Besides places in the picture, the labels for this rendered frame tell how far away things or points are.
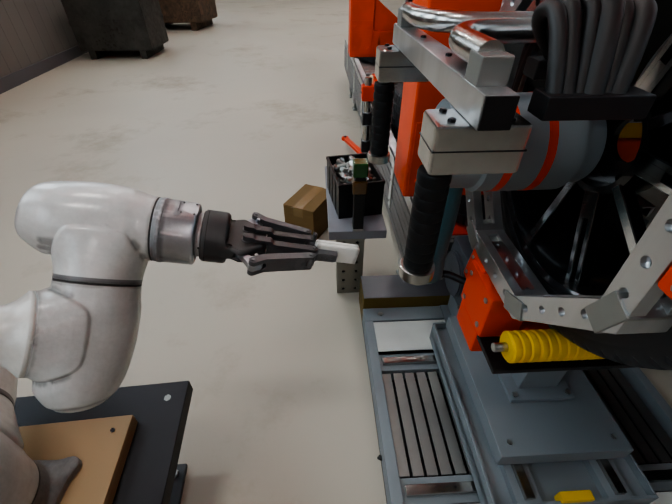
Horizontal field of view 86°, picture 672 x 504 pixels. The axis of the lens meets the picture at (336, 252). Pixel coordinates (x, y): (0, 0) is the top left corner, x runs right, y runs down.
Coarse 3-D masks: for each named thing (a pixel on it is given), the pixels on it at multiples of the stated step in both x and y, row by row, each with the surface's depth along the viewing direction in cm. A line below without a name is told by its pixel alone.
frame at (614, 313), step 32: (512, 0) 60; (480, 192) 77; (480, 224) 77; (480, 256) 74; (512, 256) 70; (640, 256) 37; (512, 288) 63; (544, 288) 63; (608, 288) 41; (640, 288) 37; (544, 320) 54; (576, 320) 47; (608, 320) 41; (640, 320) 39
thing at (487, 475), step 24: (432, 336) 116; (456, 360) 107; (456, 384) 101; (456, 408) 97; (480, 432) 90; (480, 456) 86; (480, 480) 83; (504, 480) 82; (528, 480) 80; (552, 480) 82; (576, 480) 82; (600, 480) 80; (624, 480) 82
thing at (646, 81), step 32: (640, 64) 70; (608, 128) 59; (608, 160) 59; (640, 160) 49; (512, 192) 78; (544, 192) 78; (576, 192) 63; (608, 192) 54; (544, 224) 70; (576, 224) 76; (608, 224) 76; (640, 224) 50; (544, 256) 71; (576, 256) 62; (608, 256) 71; (576, 288) 61
